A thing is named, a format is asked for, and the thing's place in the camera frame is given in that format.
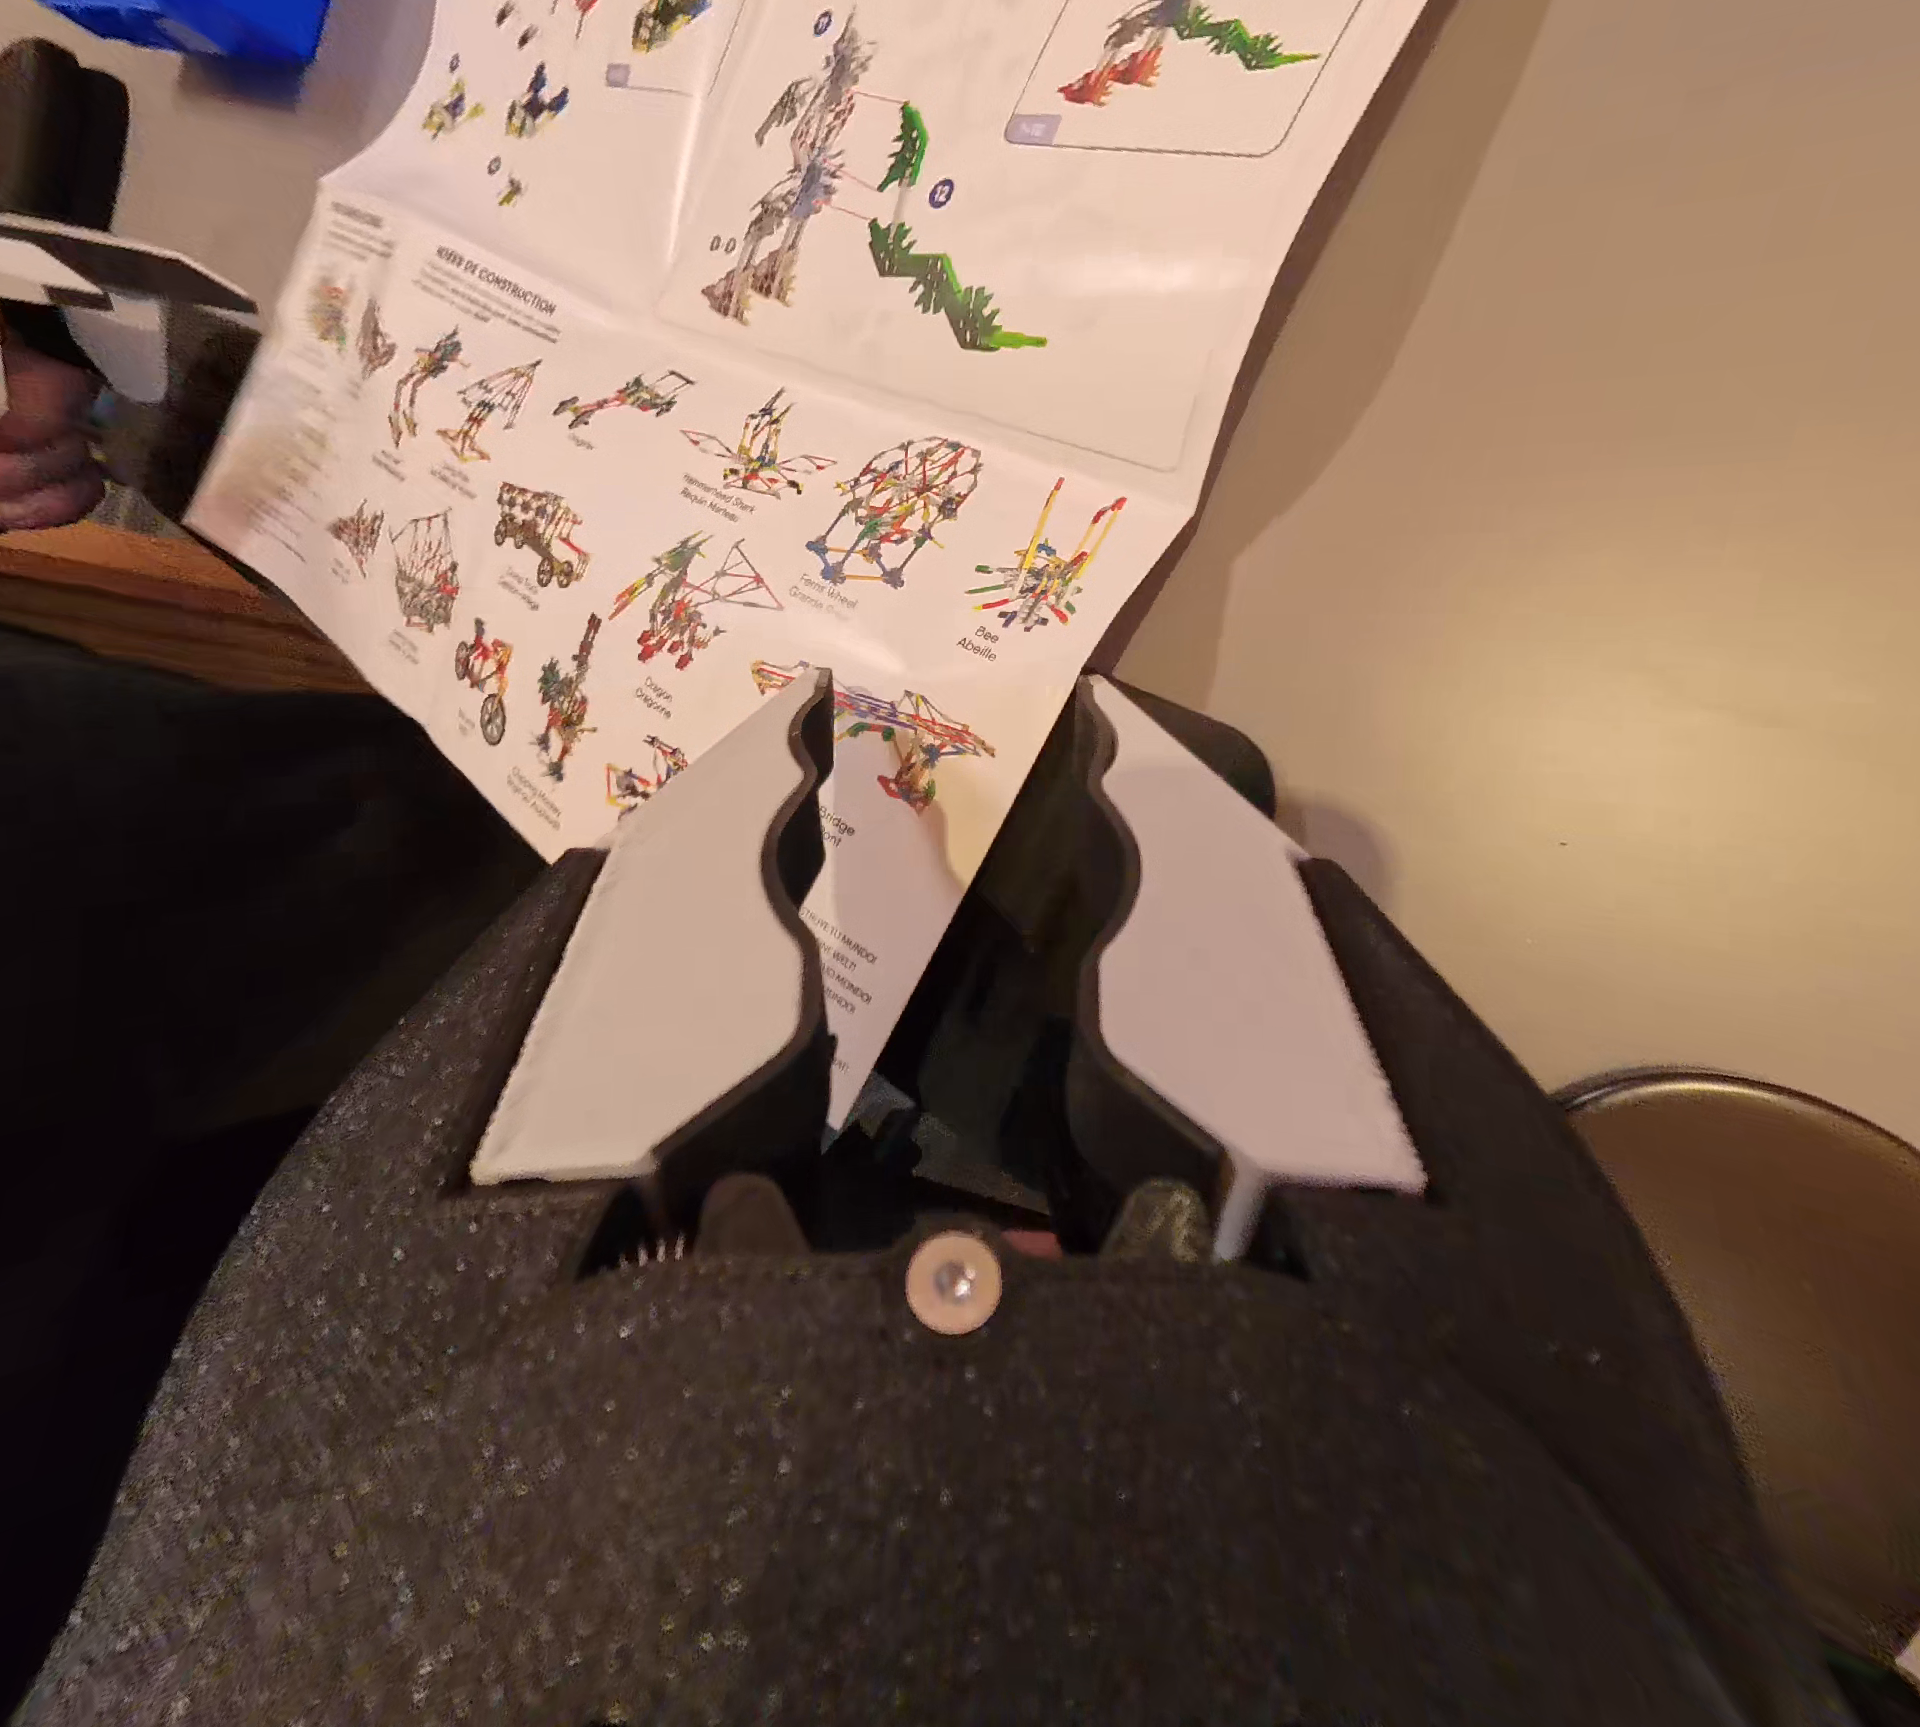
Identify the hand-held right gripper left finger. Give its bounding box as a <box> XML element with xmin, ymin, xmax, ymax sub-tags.
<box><xmin>468</xmin><ymin>666</ymin><xmax>839</xmax><ymax>1189</ymax></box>

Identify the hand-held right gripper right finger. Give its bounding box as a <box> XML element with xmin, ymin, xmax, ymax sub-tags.
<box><xmin>1071</xmin><ymin>674</ymin><xmax>1428</xmax><ymax>1263</ymax></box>

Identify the toy instruction booklet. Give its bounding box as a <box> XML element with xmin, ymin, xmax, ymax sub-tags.
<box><xmin>180</xmin><ymin>0</ymin><xmax>1557</xmax><ymax>1131</ymax></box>

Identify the person's left hand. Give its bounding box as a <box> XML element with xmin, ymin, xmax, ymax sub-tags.
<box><xmin>0</xmin><ymin>318</ymin><xmax>110</xmax><ymax>532</ymax></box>

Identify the person's black-clothed torso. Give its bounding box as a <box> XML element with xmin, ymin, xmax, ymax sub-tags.
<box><xmin>0</xmin><ymin>624</ymin><xmax>549</xmax><ymax>1653</ymax></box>

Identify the round brown seat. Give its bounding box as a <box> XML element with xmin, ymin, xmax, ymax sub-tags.
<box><xmin>1551</xmin><ymin>1067</ymin><xmax>1920</xmax><ymax>1669</ymax></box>

